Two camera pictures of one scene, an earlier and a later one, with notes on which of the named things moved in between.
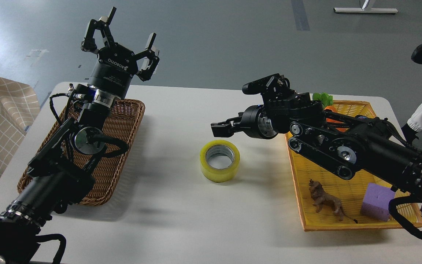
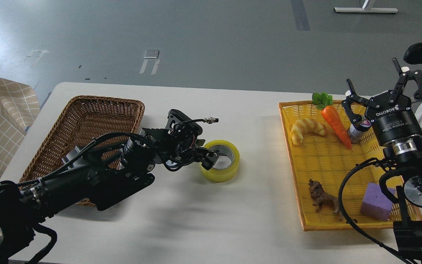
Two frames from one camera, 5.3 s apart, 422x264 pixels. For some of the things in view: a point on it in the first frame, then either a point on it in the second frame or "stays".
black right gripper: x=256 y=122 to x=394 y=121
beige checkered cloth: x=5 y=107 stays
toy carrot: x=327 y=101 stays
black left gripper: x=113 y=69 to x=179 y=145
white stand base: x=365 y=10 stays
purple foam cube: x=376 y=202 stays
